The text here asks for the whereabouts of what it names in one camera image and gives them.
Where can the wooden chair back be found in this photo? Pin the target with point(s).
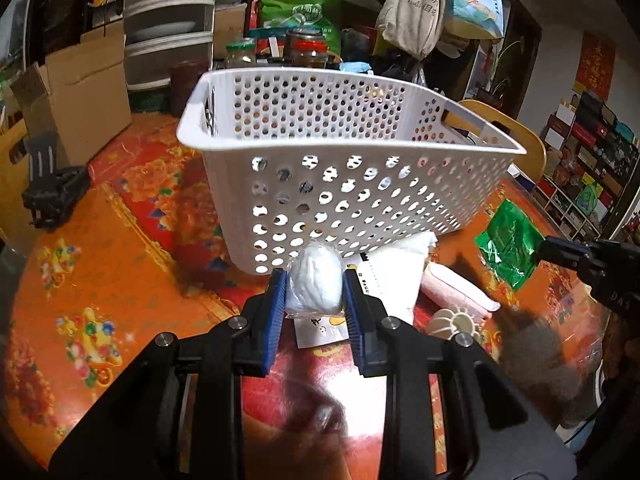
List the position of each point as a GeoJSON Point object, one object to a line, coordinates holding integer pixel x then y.
{"type": "Point", "coordinates": [525, 145]}

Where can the white perforated plastic basket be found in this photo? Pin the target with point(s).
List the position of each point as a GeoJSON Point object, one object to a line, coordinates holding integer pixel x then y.
{"type": "Point", "coordinates": [350, 110]}

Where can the white packet with yellow print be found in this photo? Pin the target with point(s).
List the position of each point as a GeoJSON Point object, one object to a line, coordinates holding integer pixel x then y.
{"type": "Point", "coordinates": [320, 334]}

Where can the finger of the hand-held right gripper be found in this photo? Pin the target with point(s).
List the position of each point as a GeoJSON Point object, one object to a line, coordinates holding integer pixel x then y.
{"type": "Point", "coordinates": [562, 252]}

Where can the plain wooden chair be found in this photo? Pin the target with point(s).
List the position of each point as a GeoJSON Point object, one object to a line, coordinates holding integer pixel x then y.
{"type": "Point", "coordinates": [12, 185]}

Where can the green shopping bag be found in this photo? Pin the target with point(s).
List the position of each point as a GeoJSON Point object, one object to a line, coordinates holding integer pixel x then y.
{"type": "Point", "coordinates": [300, 10]}

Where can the glass jar with green lid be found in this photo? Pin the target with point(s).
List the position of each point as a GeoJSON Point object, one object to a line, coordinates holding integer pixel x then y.
{"type": "Point", "coordinates": [240, 55]}

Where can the glass jar with red lid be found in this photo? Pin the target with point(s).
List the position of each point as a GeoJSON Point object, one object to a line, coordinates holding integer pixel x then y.
{"type": "Point", "coordinates": [310, 52]}

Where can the blue face mask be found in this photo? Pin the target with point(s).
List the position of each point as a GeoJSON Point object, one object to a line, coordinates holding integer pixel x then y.
{"type": "Point", "coordinates": [355, 68]}

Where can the green foil packet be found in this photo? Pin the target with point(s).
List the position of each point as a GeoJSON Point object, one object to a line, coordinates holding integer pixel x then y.
{"type": "Point", "coordinates": [507, 240]}

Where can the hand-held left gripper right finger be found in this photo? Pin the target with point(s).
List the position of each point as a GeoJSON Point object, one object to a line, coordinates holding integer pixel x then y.
{"type": "Point", "coordinates": [352, 320]}

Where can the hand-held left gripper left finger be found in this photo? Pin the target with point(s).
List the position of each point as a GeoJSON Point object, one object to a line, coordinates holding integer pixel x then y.
{"type": "Point", "coordinates": [275, 310]}

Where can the white cloth package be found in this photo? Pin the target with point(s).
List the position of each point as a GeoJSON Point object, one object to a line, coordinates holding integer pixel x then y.
{"type": "Point", "coordinates": [400, 270]}

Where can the stacked white drawer tower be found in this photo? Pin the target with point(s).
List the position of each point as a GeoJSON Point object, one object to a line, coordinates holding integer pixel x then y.
{"type": "Point", "coordinates": [167, 50]}

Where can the beige canvas tote bag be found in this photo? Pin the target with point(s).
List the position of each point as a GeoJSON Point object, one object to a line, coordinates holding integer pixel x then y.
{"type": "Point", "coordinates": [412, 10]}

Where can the white flower-shaped plastic piece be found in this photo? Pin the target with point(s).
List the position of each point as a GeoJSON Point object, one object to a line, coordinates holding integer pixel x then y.
{"type": "Point", "coordinates": [450, 323]}

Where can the illustrated paper bag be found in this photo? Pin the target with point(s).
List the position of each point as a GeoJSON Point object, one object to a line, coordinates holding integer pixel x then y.
{"type": "Point", "coordinates": [475, 2]}

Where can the closed cardboard carton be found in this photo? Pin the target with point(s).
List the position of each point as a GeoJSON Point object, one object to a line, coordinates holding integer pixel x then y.
{"type": "Point", "coordinates": [230, 25]}

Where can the shelf of boxes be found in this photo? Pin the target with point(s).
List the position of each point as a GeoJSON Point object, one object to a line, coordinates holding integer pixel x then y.
{"type": "Point", "coordinates": [585, 165]}

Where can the red wall hanging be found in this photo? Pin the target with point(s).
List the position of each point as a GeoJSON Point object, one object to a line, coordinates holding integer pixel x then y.
{"type": "Point", "coordinates": [595, 65]}

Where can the open cardboard box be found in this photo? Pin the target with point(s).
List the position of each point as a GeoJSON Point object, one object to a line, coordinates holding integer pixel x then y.
{"type": "Point", "coordinates": [80, 105]}

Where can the pink stick packet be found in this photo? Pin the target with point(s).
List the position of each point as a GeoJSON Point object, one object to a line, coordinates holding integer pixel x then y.
{"type": "Point", "coordinates": [450, 285]}

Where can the white soft ball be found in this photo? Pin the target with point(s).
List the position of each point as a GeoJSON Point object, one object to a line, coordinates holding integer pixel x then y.
{"type": "Point", "coordinates": [315, 277]}

